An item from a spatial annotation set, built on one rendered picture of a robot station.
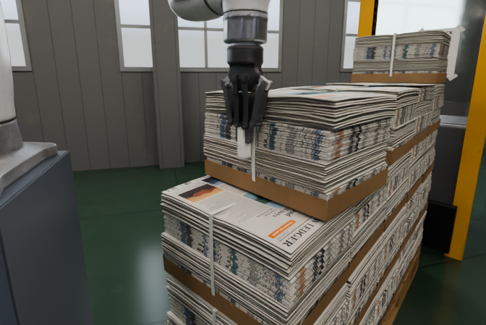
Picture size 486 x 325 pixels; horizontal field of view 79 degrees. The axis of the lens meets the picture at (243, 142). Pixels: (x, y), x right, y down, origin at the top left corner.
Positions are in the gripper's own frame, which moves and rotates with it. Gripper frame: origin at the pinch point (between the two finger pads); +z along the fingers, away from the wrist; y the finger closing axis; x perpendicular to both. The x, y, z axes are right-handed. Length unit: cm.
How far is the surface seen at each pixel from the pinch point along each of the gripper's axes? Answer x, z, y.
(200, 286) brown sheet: 9.9, 32.5, 4.1
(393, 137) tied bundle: -47, 3, -18
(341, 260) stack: -13.3, 27.2, -18.7
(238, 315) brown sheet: 9.9, 32.9, -7.4
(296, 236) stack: 6.0, 13.2, -17.4
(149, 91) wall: -147, 3, 276
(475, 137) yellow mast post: -159, 18, -33
